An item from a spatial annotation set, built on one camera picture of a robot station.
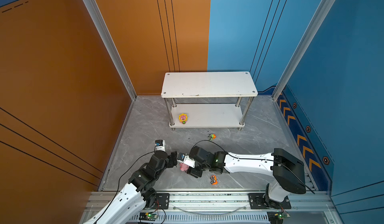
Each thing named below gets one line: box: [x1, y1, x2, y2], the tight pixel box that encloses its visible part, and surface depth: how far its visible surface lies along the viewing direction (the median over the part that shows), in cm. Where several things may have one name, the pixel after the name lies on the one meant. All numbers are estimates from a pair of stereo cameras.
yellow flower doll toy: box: [178, 113, 188, 125], surface depth 96 cm
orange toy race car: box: [210, 175, 219, 185], surface depth 80 cm
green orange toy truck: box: [207, 133, 217, 141], surface depth 96 cm
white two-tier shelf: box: [161, 71, 258, 131], surface depth 86 cm
